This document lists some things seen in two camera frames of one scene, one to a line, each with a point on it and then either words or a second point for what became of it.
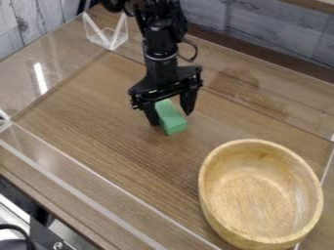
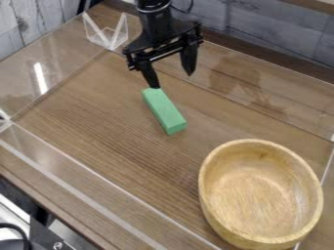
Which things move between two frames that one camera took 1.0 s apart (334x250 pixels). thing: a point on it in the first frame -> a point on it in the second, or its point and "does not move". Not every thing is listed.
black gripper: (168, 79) -> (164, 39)
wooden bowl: (261, 194) does not move
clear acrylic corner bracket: (105, 36) does not move
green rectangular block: (172, 119) does not move
